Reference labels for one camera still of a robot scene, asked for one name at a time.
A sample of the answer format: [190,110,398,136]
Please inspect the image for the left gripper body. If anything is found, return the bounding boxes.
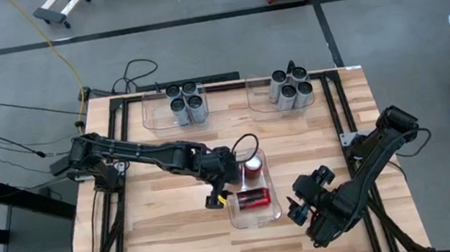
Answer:
[198,144,245,211]

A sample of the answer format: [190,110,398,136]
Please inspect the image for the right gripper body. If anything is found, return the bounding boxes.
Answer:
[291,168,335,213]

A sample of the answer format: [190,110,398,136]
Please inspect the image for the red soda can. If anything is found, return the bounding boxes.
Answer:
[236,186,272,211]
[241,154,266,181]

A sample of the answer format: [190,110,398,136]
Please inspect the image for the clear plastic bin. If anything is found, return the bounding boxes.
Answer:
[243,67,318,123]
[219,145,284,232]
[138,81,212,132]

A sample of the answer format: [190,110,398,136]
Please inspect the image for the white can blue band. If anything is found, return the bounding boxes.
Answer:
[168,96,191,128]
[184,92,211,126]
[179,79,201,100]
[163,82,184,104]

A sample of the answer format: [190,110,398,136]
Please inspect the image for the yellow tag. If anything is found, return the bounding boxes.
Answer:
[215,192,230,208]

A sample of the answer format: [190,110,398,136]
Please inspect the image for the black desk base beam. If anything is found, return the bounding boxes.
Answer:
[0,167,79,229]

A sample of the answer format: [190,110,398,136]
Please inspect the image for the wheeled dolly with slats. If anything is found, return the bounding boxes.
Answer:
[31,0,96,34]

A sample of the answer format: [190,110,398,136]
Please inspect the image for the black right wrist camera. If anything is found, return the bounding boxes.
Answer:
[311,162,337,187]

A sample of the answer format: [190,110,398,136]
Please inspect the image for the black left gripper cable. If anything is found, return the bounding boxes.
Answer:
[228,132,263,165]

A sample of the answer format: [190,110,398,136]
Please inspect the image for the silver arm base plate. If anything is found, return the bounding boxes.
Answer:
[340,129,372,147]

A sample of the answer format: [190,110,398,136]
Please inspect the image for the black aluminium table frame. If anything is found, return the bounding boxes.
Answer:
[45,59,437,252]

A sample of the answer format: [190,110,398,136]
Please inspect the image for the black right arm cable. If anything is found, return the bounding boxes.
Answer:
[393,126,435,160]

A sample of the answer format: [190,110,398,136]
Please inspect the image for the looped black floor cable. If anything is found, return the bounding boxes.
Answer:
[107,56,162,96]

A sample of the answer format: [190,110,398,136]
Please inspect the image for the thin black floor cable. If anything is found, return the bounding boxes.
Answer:
[0,91,88,127]

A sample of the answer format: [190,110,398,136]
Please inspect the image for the yellow cable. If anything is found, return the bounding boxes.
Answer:
[5,0,92,147]

